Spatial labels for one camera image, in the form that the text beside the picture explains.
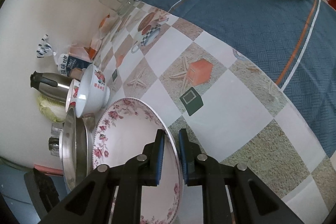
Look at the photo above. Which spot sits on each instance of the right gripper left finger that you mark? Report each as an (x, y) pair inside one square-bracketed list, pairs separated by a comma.
[(154, 152)]

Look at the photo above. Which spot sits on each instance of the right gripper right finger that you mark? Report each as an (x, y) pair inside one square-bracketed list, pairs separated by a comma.
[(192, 160)]

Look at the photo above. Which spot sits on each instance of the pink floral round plate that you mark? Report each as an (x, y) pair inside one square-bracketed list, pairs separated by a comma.
[(121, 133)]

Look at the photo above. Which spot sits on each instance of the large steel plate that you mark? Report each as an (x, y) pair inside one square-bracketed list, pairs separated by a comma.
[(69, 149)]

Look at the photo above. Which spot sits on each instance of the white square floral plate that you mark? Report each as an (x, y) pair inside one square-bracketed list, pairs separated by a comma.
[(84, 146)]

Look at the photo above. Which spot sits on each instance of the glass coffee pot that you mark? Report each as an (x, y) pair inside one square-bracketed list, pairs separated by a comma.
[(55, 146)]

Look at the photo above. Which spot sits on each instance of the small upturned glass cup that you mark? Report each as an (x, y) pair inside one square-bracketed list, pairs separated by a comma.
[(56, 129)]

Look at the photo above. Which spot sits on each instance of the napa cabbage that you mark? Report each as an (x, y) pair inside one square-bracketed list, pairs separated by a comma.
[(51, 109)]

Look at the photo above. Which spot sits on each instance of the white bowl with red print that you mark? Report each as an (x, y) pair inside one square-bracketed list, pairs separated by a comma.
[(93, 93)]

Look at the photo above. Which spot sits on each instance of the strawberry pattern bowl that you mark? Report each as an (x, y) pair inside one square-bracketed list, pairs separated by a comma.
[(72, 94)]

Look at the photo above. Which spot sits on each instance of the stainless steel thermos jug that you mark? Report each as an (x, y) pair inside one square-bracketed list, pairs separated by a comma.
[(51, 85)]

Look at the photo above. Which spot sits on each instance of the toast bread bag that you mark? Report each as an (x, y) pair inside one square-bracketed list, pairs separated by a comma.
[(71, 63)]

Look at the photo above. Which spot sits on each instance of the orange snack packet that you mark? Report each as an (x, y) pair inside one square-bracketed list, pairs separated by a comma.
[(88, 53)]

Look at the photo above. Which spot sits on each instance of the clear drinking glass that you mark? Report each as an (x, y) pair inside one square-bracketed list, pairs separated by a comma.
[(120, 7)]

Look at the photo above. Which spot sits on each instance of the blue checked tablecloth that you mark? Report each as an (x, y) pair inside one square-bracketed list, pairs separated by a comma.
[(291, 41)]

